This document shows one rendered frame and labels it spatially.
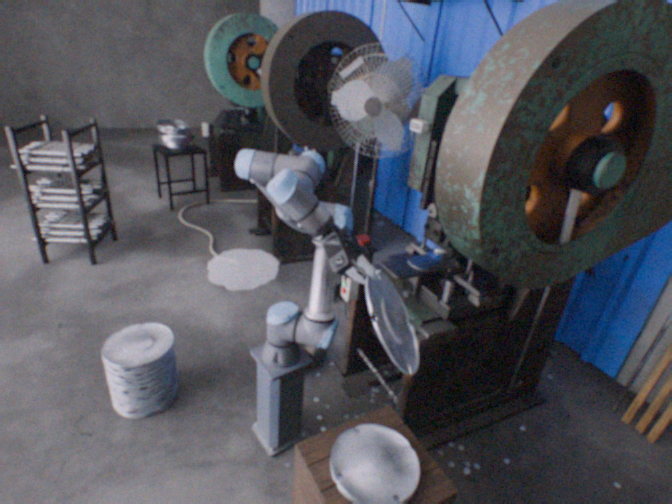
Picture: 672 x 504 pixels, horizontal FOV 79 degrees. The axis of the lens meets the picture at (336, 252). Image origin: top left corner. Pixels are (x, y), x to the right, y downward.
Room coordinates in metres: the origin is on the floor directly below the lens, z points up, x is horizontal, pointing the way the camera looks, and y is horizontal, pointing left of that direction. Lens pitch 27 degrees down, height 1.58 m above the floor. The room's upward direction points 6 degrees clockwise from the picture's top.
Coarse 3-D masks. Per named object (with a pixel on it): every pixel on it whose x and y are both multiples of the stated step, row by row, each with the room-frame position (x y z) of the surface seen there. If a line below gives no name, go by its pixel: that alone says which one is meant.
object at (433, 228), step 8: (432, 200) 1.61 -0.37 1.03; (432, 208) 1.58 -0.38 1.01; (432, 216) 1.57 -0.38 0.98; (432, 224) 1.54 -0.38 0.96; (440, 224) 1.50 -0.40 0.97; (424, 232) 1.57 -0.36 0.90; (432, 232) 1.51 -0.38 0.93; (440, 232) 1.50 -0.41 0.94; (440, 240) 1.50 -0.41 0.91; (448, 240) 1.49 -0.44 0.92
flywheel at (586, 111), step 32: (576, 96) 1.21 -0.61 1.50; (608, 96) 1.27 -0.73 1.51; (640, 96) 1.34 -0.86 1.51; (576, 128) 1.23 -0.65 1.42; (608, 128) 1.33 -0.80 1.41; (640, 128) 1.36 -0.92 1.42; (544, 160) 1.19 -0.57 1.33; (576, 160) 1.14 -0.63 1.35; (608, 160) 1.11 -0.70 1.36; (640, 160) 1.35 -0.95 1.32; (544, 192) 1.21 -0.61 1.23; (576, 192) 1.20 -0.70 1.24; (608, 192) 1.36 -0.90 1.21; (544, 224) 1.23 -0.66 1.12
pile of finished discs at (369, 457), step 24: (360, 432) 0.99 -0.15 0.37; (384, 432) 1.00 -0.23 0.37; (336, 456) 0.89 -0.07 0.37; (360, 456) 0.89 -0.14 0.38; (384, 456) 0.90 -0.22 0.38; (408, 456) 0.92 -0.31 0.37; (336, 480) 0.81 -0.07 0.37; (360, 480) 0.82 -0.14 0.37; (384, 480) 0.82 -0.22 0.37; (408, 480) 0.83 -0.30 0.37
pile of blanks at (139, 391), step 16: (112, 368) 1.26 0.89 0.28; (128, 368) 1.27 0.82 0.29; (144, 368) 1.28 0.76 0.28; (160, 368) 1.32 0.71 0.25; (176, 368) 1.44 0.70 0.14; (112, 384) 1.27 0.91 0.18; (128, 384) 1.26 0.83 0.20; (144, 384) 1.27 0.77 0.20; (160, 384) 1.32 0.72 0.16; (176, 384) 1.41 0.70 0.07; (112, 400) 1.31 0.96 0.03; (128, 400) 1.26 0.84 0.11; (144, 400) 1.27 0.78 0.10; (160, 400) 1.31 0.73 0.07; (128, 416) 1.26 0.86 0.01; (144, 416) 1.26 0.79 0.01
